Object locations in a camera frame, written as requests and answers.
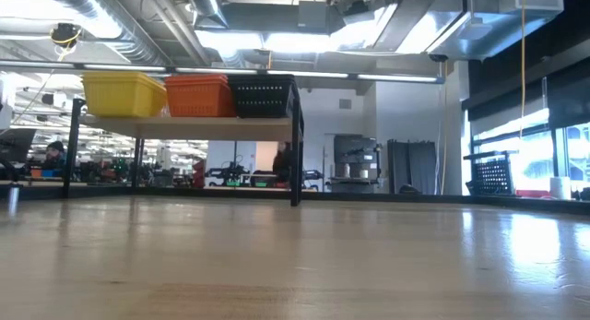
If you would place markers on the black slotted plastic basket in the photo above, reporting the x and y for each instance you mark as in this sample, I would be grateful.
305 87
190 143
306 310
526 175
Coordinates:
260 76
263 113
260 80

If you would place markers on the yellow slotted plastic basket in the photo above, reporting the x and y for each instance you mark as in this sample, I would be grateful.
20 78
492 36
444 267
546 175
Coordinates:
122 101
120 79

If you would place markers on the wooden shelf black metal legs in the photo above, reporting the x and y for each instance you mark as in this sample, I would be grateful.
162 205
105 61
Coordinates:
193 128

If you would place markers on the person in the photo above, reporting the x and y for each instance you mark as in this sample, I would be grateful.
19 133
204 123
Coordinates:
281 163
55 156

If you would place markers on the black machine cabinet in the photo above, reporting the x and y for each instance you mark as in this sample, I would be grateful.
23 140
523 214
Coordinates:
357 154

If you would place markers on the background robot workstation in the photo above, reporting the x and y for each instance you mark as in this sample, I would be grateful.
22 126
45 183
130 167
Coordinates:
230 174

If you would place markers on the long overhead light bar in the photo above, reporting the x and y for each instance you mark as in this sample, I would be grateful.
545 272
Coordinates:
322 74

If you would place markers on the dark grey folding screen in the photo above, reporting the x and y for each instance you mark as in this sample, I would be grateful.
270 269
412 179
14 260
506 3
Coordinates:
410 165

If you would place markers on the black perforated crate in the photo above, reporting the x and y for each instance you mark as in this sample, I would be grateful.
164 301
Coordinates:
491 177

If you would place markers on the red container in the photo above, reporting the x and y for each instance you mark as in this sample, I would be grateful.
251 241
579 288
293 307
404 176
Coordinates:
532 194

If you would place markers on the round black hanging device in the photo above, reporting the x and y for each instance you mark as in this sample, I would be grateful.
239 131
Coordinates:
65 34

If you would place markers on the white paper roll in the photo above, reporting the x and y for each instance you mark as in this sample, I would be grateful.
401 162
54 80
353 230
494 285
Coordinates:
561 187

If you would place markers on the dark monitor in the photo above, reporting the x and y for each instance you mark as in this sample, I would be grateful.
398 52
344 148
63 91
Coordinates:
16 145

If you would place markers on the wall air vent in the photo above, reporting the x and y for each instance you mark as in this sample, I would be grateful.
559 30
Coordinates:
345 103

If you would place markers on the black aluminium rig frame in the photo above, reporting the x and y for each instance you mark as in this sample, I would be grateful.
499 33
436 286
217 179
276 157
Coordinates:
415 197

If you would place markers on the silver round ventilation duct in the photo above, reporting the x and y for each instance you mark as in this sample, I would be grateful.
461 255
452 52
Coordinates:
207 4
124 29

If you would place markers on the silver rectangular ventilation duct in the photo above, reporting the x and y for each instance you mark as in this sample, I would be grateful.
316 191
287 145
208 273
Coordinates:
461 29

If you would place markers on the silver metal post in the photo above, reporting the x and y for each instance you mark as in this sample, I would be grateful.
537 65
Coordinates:
14 197

